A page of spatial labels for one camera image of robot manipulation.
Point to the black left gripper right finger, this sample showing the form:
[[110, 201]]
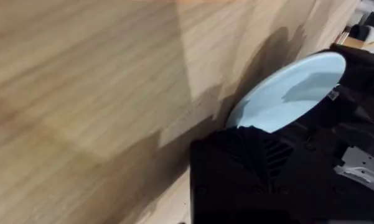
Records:
[[305, 193]]

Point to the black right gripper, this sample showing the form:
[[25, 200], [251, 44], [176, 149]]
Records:
[[365, 109]]

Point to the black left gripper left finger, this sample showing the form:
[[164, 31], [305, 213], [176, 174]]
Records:
[[227, 174]]

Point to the light blue plate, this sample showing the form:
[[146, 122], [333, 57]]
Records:
[[283, 102]]

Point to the brown cardboard box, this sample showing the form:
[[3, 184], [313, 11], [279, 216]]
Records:
[[361, 43]]

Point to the grey metal camera bracket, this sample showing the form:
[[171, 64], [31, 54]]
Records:
[[364, 169]]

